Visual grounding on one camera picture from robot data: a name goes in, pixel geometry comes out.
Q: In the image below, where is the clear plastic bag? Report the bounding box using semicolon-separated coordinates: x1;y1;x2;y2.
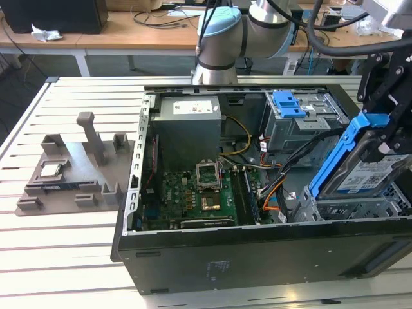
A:
350;14;392;36

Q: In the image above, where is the blue drive caddy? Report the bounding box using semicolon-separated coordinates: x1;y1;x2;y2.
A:
272;91;307;119

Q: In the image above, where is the grey parts rack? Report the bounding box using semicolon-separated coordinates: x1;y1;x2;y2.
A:
15;111;136;216

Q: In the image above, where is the black RAM slot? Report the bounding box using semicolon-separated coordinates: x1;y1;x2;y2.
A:
230;169;250;226

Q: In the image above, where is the black graphics card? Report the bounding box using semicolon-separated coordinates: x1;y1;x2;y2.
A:
179;217;236;230

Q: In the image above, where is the black cable bundle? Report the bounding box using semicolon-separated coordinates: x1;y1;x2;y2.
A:
257;127;349;198

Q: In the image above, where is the wooden desk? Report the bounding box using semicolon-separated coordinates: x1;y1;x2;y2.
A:
0;0;412;77

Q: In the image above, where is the black open PC case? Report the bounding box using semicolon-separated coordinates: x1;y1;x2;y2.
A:
111;75;412;295

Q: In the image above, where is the yellow power wire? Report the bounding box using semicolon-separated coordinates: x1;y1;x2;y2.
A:
220;116;252;157

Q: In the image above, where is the hard disk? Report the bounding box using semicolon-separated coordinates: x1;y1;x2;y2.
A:
308;111;409;200

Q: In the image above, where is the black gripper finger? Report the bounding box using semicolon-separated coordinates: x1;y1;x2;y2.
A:
356;52;405;113
360;82;412;164

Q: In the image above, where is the orange data wire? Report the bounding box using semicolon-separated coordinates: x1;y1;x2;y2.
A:
262;185;288;212

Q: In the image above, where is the green motherboard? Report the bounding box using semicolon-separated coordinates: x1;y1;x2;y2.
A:
141;167;262;230

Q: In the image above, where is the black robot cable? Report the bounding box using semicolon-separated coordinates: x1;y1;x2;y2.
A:
306;0;405;59

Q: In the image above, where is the silver CPU chip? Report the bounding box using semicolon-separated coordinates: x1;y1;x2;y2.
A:
41;163;62;178

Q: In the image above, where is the gold chipset heatsink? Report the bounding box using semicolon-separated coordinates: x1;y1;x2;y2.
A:
201;196;221;212

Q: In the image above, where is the crumpled white paper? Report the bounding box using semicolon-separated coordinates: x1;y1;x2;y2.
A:
30;23;62;43

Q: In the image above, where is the CPU socket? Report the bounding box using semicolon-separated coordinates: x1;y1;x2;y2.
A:
195;160;223;193

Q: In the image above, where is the grey power supply unit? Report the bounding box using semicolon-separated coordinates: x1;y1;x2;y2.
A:
149;95;223;172

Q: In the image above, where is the thin red wire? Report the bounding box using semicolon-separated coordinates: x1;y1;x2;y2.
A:
144;135;161;191

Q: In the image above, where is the dark RAM stick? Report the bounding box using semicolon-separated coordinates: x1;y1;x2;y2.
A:
41;183;78;191

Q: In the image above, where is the black computer tower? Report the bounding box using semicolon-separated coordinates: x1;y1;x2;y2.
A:
1;0;109;35

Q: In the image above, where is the grey metal drive cage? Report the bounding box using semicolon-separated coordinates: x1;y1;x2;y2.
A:
261;91;351;155

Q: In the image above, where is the installed RAM stick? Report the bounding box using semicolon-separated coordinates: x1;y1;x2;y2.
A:
243;169;260;223

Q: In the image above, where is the grey metal disk bay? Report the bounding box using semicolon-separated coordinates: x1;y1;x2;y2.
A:
294;183;412;223

